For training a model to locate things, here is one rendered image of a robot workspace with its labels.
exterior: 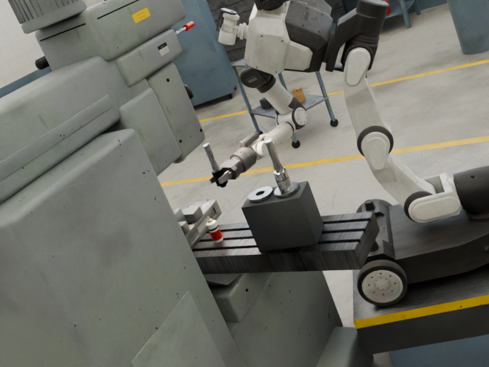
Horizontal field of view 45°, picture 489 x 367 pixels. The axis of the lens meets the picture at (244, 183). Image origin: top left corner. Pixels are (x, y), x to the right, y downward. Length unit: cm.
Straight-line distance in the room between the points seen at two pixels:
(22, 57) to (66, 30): 836
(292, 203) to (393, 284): 71
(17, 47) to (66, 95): 854
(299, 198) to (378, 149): 56
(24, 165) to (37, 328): 41
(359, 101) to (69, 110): 115
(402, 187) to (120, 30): 130
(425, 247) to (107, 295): 139
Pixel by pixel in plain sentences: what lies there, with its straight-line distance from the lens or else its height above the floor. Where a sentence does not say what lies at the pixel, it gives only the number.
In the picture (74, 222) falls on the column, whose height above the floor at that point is 145.
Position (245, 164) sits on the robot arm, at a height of 113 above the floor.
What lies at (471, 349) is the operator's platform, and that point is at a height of 15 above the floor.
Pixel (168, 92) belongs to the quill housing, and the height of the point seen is 154.
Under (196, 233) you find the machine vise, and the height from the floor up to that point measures 96.
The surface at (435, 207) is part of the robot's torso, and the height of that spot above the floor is 69.
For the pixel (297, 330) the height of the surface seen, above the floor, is 43.
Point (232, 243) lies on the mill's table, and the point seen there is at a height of 93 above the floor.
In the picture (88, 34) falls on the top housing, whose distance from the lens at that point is 185.
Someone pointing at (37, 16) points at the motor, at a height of 192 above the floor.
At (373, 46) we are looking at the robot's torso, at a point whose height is 139.
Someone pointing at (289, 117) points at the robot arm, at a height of 117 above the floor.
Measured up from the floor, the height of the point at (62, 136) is 162.
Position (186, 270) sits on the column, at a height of 110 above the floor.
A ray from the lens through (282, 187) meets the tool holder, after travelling 197.
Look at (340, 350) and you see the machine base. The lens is 271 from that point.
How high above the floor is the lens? 192
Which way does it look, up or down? 21 degrees down
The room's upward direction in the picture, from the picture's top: 22 degrees counter-clockwise
